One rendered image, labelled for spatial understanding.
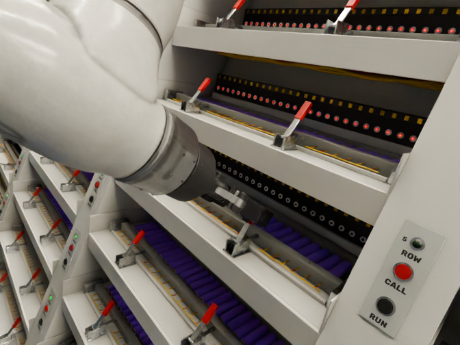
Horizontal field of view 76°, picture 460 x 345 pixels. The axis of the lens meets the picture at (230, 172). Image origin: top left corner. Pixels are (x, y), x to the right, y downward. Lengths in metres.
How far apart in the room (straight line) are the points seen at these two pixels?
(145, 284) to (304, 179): 0.43
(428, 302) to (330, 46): 0.36
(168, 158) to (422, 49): 0.34
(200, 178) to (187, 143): 0.05
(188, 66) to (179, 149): 0.58
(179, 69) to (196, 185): 0.54
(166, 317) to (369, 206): 0.43
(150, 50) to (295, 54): 0.31
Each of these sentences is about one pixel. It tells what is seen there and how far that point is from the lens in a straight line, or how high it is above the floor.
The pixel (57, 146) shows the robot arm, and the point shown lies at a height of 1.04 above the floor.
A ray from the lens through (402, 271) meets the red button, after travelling 0.39.
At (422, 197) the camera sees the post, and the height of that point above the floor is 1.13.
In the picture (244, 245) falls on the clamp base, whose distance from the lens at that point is 0.51.
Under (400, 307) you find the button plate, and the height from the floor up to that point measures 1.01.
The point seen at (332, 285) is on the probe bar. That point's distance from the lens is 0.49.
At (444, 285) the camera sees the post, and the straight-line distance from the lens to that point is 0.39.
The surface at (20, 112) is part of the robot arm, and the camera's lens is 0.24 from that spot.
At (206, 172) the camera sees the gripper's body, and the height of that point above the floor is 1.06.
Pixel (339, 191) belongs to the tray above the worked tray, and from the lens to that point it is 0.42.
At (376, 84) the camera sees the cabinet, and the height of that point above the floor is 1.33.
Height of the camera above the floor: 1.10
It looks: 5 degrees down
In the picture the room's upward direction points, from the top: 24 degrees clockwise
